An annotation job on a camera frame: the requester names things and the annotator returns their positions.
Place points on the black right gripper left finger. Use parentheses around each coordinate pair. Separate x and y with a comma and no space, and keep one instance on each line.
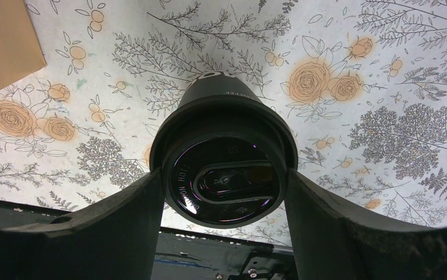
(115,238)

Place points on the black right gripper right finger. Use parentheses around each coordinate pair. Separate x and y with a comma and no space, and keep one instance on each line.
(334,238)

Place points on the black plastic cup lid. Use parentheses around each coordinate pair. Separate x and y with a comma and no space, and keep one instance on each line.
(224,160)

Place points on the white brown paper bag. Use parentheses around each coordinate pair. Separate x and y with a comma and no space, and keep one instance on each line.
(20,50)

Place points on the single black paper cup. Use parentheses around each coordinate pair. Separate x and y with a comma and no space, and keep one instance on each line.
(216,86)

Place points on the floral patterned table mat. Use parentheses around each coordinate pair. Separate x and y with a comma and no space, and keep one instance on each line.
(361,84)

